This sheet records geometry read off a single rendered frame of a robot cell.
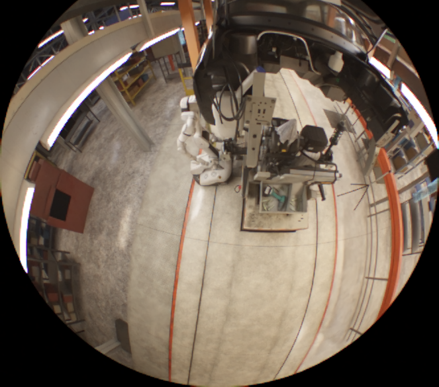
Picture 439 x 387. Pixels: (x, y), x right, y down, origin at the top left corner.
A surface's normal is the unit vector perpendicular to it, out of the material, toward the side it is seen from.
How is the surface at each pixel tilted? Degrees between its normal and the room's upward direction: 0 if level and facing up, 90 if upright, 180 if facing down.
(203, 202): 0
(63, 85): 90
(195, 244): 0
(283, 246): 0
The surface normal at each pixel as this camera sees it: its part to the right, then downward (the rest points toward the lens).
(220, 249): -0.09, -0.46
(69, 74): 0.99, 0.07
